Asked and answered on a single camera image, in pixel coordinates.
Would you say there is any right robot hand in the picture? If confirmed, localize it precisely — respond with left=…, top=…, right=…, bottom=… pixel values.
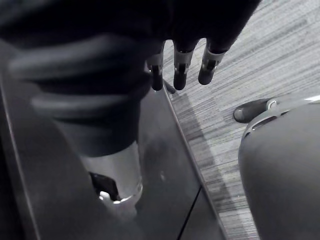
left=0, top=0, right=253, bottom=202

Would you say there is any dark robot foot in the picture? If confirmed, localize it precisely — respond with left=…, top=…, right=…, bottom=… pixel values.
left=233, top=98, right=273, bottom=124

